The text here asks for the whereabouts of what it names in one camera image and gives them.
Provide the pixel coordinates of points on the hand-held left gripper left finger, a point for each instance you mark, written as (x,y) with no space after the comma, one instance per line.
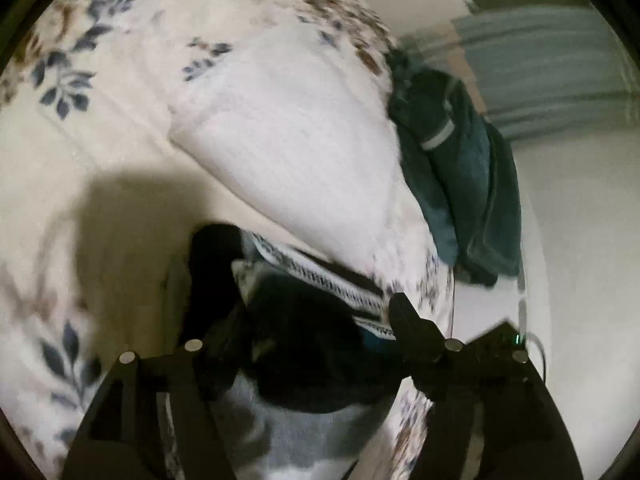
(215,270)

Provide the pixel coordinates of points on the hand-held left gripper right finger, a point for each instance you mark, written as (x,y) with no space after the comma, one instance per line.
(407,320)

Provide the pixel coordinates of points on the striped knit sweater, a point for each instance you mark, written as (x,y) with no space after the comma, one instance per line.
(310,350)

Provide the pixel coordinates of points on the white bed headboard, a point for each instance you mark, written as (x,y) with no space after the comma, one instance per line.
(565,260)

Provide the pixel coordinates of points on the floral bedspread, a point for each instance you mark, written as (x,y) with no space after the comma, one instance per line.
(125,170)

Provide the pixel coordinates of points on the white folded garment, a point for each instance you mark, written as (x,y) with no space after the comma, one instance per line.
(300,150)

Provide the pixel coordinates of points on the dark green plush blanket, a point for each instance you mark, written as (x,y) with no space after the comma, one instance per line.
(470,185)

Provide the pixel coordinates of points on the wide green curtain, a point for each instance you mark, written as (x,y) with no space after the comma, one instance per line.
(540,65)

